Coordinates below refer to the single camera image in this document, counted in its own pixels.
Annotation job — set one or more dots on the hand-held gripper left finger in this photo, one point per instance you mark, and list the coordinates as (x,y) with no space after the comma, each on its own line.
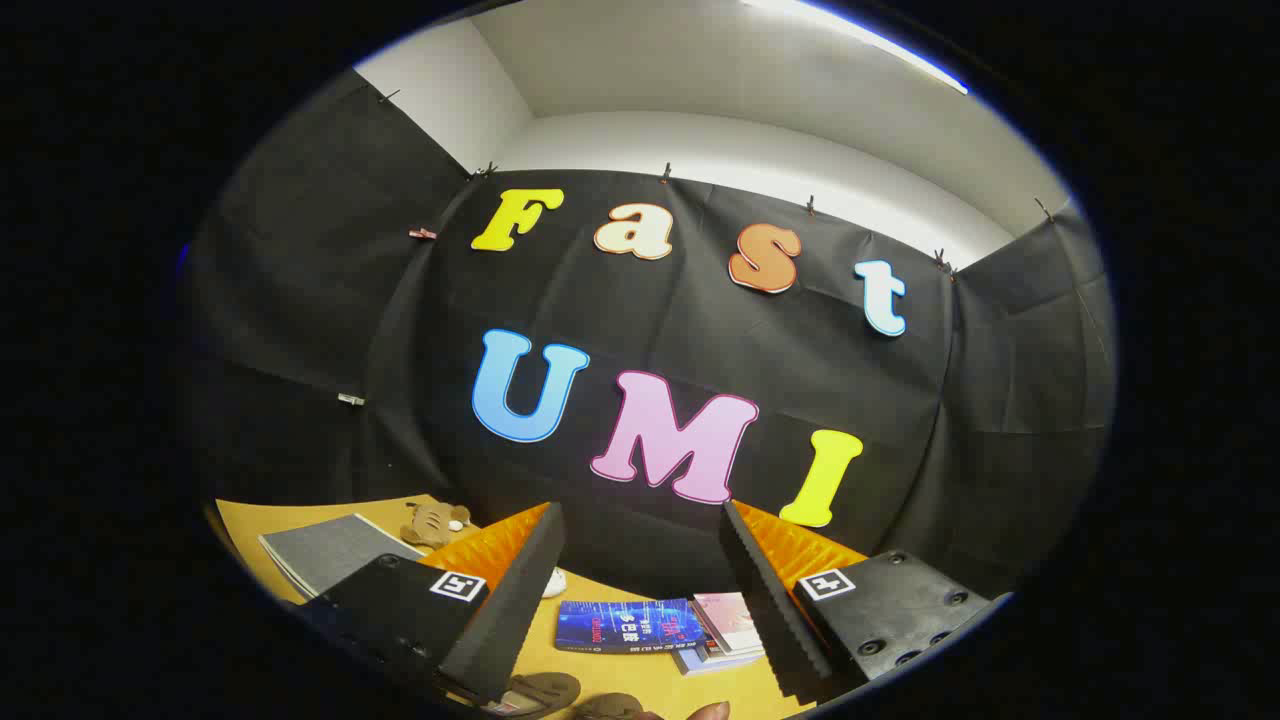
(505,610)

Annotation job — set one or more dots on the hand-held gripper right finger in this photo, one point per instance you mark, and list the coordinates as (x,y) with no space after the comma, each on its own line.
(765,600)

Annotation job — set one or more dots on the brown fuzzy shoe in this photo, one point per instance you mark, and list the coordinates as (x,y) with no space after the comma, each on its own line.
(545,690)
(605,706)

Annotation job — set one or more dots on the pink book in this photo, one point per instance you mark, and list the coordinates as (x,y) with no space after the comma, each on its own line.
(730,618)

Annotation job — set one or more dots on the white plush toy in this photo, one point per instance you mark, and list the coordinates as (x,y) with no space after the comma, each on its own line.
(555,583)

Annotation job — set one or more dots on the grey book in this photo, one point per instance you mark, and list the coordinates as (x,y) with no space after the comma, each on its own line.
(720,662)

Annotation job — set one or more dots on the brown striped plush toy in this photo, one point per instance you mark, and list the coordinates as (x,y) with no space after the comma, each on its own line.
(432,522)

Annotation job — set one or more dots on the blue book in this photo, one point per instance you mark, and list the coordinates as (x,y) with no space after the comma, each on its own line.
(625,625)

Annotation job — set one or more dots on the row of black clips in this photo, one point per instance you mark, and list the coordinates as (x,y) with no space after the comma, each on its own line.
(665,172)

